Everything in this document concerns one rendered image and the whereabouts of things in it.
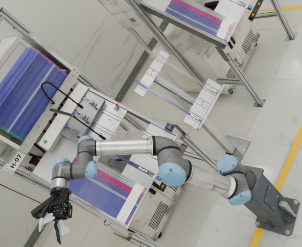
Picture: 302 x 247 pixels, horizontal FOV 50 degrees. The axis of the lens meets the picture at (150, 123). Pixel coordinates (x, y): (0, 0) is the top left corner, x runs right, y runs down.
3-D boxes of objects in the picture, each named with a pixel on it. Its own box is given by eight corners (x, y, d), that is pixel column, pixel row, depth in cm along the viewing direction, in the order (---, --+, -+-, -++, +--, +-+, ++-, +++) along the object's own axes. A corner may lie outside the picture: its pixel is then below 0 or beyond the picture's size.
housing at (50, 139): (92, 94, 229) (88, 86, 215) (54, 154, 216) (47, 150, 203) (82, 89, 230) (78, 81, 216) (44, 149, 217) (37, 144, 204)
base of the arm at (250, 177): (259, 170, 182) (252, 162, 176) (251, 195, 177) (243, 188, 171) (235, 166, 193) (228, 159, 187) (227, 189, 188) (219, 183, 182)
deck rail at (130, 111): (177, 135, 219) (178, 133, 213) (176, 138, 218) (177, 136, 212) (88, 89, 229) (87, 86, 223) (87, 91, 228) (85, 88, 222)
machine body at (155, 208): (197, 169, 281) (156, 133, 243) (160, 244, 263) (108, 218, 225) (150, 153, 329) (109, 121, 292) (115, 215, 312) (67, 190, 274)
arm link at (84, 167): (96, 151, 146) (71, 152, 145) (95, 171, 138) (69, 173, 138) (98, 161, 152) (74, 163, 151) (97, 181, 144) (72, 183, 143)
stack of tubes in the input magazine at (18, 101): (68, 74, 206) (34, 45, 189) (22, 142, 193) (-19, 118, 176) (59, 73, 215) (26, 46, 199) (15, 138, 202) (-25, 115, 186)
